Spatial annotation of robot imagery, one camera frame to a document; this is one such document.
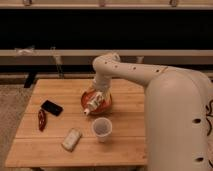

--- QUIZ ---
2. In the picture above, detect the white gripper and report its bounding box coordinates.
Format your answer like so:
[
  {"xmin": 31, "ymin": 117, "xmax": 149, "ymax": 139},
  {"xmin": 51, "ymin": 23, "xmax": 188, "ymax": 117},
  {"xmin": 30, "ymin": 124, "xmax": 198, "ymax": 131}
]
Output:
[{"xmin": 84, "ymin": 91, "xmax": 110, "ymax": 116}]

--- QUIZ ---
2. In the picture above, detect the dark red pepper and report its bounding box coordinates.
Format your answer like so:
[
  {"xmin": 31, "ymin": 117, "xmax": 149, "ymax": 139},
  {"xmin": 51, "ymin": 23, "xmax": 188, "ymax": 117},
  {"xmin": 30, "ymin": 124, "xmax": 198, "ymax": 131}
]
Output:
[{"xmin": 38, "ymin": 109, "xmax": 46, "ymax": 131}]

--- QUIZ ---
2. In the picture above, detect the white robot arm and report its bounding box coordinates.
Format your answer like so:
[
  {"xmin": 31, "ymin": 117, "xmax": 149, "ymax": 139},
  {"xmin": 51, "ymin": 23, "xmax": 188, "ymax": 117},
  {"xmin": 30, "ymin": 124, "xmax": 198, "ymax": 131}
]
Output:
[{"xmin": 83, "ymin": 53, "xmax": 213, "ymax": 171}]

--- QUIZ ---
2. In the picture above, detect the white sponge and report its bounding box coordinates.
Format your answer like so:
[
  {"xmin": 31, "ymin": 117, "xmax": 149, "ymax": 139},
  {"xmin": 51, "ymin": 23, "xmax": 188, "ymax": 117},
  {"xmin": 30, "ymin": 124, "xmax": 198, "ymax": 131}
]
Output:
[{"xmin": 62, "ymin": 128, "xmax": 82, "ymax": 152}]

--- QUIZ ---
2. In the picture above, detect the translucent plastic cup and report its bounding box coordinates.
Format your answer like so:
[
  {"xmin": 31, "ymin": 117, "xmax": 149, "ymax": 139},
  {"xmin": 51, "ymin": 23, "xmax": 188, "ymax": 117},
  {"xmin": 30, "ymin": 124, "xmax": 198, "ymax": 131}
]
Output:
[{"xmin": 91, "ymin": 117, "xmax": 112, "ymax": 143}]

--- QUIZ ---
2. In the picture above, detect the wooden table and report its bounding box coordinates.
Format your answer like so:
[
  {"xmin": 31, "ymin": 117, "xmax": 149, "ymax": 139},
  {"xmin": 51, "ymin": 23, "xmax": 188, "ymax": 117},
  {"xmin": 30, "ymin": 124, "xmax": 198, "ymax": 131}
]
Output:
[{"xmin": 5, "ymin": 79, "xmax": 147, "ymax": 168}]

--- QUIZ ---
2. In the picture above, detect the black rectangular object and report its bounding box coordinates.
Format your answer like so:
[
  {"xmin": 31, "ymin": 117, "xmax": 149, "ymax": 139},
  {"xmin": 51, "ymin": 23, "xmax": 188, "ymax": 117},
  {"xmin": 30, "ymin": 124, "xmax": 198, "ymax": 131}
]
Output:
[{"xmin": 41, "ymin": 100, "xmax": 63, "ymax": 116}]

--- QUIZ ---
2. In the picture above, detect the white horizontal rail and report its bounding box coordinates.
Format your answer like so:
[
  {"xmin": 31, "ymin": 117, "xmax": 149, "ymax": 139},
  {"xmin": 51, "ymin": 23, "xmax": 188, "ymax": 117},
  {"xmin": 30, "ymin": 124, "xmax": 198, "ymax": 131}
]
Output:
[{"xmin": 0, "ymin": 49, "xmax": 213, "ymax": 65}]

